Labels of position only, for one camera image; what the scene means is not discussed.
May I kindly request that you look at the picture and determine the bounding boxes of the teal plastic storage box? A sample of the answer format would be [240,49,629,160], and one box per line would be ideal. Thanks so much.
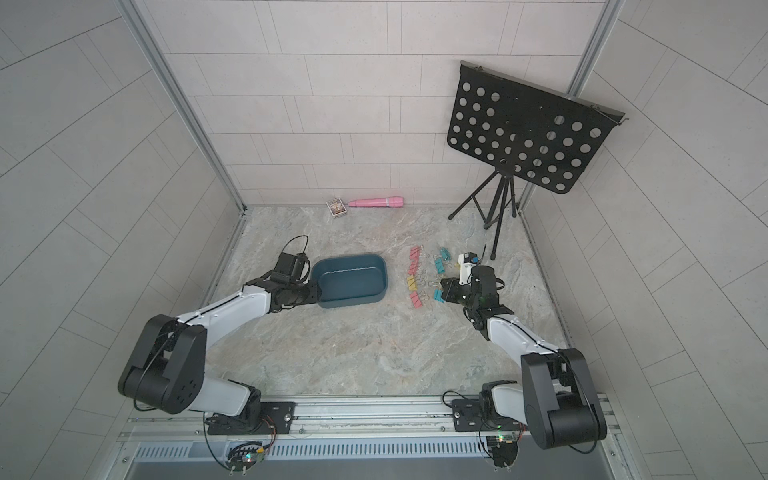
[310,254,388,309]

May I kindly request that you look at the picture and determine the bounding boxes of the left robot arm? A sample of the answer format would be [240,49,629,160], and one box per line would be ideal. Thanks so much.
[117,273,320,435]

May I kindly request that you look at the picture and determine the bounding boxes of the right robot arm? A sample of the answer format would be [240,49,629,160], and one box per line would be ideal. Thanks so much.
[440,264,608,449]

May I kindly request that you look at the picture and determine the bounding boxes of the small card box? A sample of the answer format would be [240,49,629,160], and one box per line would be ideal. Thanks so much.
[326,198,348,218]

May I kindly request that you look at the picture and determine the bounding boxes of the pink microphone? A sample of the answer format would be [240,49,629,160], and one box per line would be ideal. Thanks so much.
[348,196,405,208]

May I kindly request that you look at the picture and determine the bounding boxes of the right controller board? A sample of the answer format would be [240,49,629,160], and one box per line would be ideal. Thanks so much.
[485,435,519,469]

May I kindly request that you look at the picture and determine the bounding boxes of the controller board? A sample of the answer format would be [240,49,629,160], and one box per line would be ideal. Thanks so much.
[485,435,519,469]
[225,441,266,476]

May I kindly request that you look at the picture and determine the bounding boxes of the left controller board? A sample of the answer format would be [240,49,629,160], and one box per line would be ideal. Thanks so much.
[225,441,266,476]

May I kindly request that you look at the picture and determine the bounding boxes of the black music stand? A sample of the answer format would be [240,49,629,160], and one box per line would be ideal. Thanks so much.
[446,61,626,230]

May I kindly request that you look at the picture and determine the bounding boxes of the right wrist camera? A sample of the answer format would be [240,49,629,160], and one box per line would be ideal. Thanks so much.
[458,252,481,285]

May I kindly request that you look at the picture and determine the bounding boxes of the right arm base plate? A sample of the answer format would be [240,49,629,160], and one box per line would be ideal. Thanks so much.
[447,397,524,433]

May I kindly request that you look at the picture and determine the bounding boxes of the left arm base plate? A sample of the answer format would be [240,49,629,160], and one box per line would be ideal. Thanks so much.
[204,402,297,436]

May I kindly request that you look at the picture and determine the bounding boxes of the aluminium rail frame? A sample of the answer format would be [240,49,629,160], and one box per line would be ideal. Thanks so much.
[116,392,622,445]

